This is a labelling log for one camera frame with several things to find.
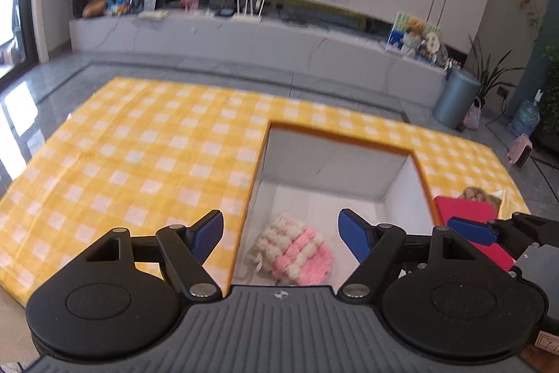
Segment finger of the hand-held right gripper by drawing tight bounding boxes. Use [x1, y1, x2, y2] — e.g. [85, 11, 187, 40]
[448, 213, 559, 256]

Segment white router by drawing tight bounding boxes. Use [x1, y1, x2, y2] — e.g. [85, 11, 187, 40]
[231, 0, 267, 23]

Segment yellow checkered mat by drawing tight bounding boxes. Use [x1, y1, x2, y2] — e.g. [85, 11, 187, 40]
[0, 76, 531, 308]

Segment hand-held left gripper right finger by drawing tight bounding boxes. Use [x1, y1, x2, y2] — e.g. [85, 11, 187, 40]
[336, 208, 485, 302]

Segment bushy potted plant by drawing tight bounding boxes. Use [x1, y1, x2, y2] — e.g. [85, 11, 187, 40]
[539, 43, 559, 146]

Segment brown oval ornament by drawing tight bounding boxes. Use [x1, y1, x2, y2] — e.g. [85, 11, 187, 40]
[82, 0, 109, 18]

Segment red box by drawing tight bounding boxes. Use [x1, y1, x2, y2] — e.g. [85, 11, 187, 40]
[432, 195, 516, 273]

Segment grey metal trash can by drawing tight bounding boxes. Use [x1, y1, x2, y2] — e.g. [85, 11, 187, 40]
[433, 68, 481, 129]

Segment pink and white crochet hat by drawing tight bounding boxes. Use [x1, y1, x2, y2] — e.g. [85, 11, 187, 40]
[245, 212, 335, 286]

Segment blue water bottle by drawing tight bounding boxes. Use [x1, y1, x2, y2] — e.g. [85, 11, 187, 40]
[509, 90, 542, 138]

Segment long-leaved floor plant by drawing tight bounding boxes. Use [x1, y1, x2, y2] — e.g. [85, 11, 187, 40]
[467, 34, 525, 103]

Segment small woven bag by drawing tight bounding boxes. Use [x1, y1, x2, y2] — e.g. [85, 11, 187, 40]
[463, 97, 483, 129]

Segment green picture board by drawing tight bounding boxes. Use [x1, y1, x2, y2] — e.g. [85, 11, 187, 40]
[386, 10, 442, 52]

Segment pink space heater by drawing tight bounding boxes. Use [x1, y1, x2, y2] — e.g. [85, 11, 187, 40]
[507, 135, 536, 168]

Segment white marble television console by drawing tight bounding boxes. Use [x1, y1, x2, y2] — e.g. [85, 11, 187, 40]
[69, 6, 448, 109]

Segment orange and white cardboard box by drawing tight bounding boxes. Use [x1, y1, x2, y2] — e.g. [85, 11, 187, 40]
[227, 120, 442, 297]

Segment black cables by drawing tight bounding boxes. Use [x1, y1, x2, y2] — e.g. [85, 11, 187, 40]
[275, 1, 306, 24]

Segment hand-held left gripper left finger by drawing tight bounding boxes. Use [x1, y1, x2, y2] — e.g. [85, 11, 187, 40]
[83, 210, 224, 302]

